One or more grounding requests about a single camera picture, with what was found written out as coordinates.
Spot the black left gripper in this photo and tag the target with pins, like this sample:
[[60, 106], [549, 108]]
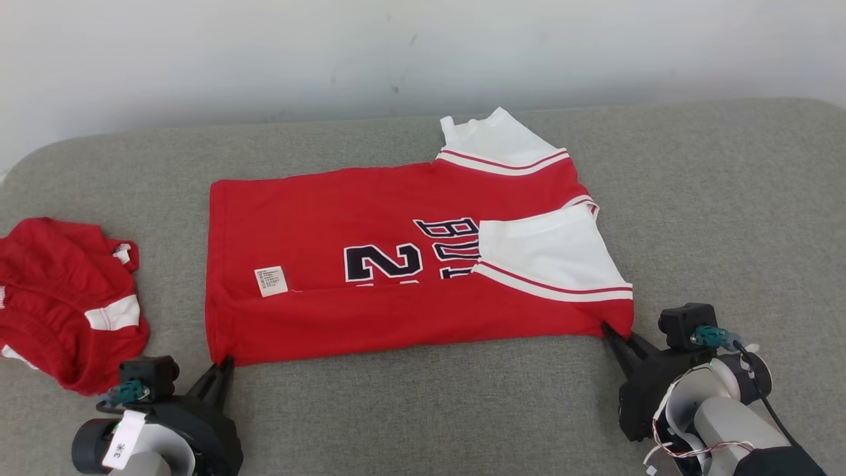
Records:
[[211, 439]]

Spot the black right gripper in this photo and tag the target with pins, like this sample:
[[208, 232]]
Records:
[[644, 396]]

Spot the red white sports shorts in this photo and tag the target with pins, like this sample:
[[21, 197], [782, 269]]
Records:
[[53, 297]]

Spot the red white basketball jersey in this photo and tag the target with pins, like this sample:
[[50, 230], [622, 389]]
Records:
[[396, 311]]

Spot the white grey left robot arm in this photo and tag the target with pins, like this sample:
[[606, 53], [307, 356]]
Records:
[[158, 449]]

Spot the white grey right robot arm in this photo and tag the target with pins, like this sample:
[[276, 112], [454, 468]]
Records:
[[733, 423]]

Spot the white paper label tag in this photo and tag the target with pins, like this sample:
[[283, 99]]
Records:
[[122, 439]]

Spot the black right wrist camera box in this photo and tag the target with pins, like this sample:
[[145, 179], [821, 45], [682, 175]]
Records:
[[681, 320]]

